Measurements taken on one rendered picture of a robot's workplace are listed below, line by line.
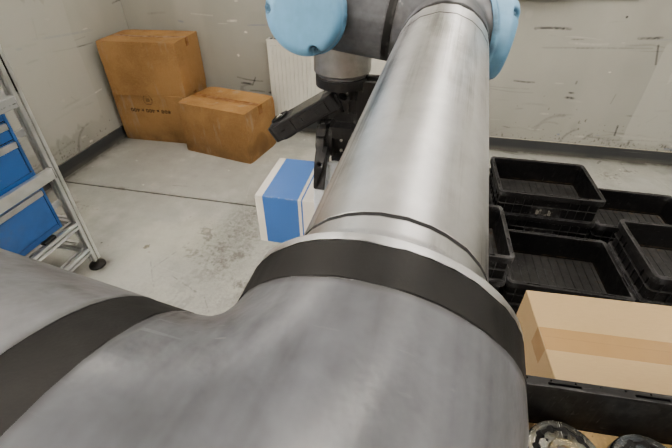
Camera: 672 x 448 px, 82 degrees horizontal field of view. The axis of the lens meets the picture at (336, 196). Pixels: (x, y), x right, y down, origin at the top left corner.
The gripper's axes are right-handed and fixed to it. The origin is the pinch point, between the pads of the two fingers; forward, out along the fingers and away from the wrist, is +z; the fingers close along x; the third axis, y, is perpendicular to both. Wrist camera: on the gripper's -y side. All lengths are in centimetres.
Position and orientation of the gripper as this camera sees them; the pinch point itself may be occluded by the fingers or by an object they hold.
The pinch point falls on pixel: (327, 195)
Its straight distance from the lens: 63.1
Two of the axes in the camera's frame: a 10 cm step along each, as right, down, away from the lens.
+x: 2.0, -5.6, 8.1
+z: -0.1, 8.2, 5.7
